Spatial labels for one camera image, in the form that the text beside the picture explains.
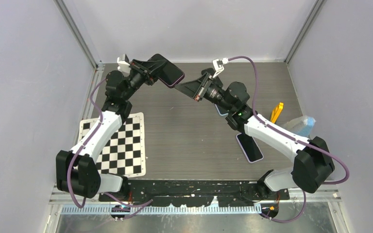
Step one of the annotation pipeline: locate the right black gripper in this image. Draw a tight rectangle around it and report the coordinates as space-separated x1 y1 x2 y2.
175 72 235 113

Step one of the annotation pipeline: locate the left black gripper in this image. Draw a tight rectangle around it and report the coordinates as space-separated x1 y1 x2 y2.
122 60 168 101

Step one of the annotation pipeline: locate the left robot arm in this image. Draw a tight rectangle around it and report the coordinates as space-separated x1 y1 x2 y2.
56 54 170 208

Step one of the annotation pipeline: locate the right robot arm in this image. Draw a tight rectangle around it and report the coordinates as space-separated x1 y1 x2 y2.
175 72 335 199

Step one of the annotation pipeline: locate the phone with blue case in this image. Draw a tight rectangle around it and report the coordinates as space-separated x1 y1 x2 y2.
215 104 228 117

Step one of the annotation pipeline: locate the phone with lilac case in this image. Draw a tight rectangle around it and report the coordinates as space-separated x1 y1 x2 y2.
236 133 264 164

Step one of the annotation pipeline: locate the yellow plastic tool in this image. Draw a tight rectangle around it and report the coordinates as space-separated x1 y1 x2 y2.
270 102 284 123

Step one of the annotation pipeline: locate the checkerboard calibration mat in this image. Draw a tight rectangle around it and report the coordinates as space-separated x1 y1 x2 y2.
79 111 146 178

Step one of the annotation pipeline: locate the blue plastic bag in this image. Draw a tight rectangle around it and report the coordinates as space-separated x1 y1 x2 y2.
281 116 316 137

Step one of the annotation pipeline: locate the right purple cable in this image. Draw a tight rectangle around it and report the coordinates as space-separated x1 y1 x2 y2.
226 56 350 224

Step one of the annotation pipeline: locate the purple cable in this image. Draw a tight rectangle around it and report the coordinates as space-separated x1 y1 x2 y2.
66 79 153 220
226 56 350 224

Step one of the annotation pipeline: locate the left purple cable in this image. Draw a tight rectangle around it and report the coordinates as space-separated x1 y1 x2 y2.
66 79 153 220

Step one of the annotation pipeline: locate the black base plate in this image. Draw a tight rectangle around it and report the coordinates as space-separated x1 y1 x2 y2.
99 180 289 207

